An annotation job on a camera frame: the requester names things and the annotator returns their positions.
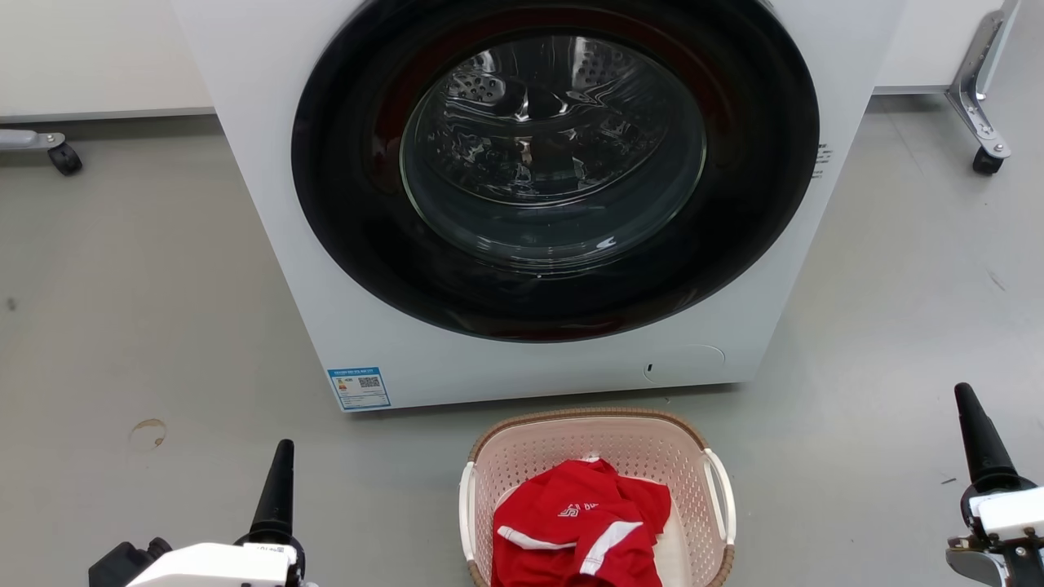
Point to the white partition panel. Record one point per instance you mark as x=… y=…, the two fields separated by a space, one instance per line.
x=930 y=41
x=90 y=57

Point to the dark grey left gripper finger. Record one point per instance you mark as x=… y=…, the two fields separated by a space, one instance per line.
x=277 y=497

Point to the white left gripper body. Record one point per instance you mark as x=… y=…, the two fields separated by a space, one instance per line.
x=212 y=567

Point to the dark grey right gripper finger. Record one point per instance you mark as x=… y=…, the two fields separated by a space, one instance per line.
x=983 y=444

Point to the round black glass washer door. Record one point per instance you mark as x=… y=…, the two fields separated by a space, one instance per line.
x=555 y=171

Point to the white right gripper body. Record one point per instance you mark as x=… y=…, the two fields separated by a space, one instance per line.
x=1011 y=518

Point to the grey horizontal stand leg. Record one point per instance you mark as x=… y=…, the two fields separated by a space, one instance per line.
x=24 y=139

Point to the red white-striped garment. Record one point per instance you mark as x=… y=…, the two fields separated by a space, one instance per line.
x=571 y=530

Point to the blue energy label sticker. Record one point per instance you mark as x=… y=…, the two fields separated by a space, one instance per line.
x=359 y=388

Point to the pink perforated laundry basket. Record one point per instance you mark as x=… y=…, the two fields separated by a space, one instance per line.
x=522 y=456

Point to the white front-load washing machine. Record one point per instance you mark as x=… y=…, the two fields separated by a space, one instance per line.
x=269 y=163

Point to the silver angled stand bracket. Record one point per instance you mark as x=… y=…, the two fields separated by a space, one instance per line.
x=979 y=81

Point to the black caster wheel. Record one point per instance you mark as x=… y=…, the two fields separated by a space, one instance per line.
x=65 y=159
x=987 y=161

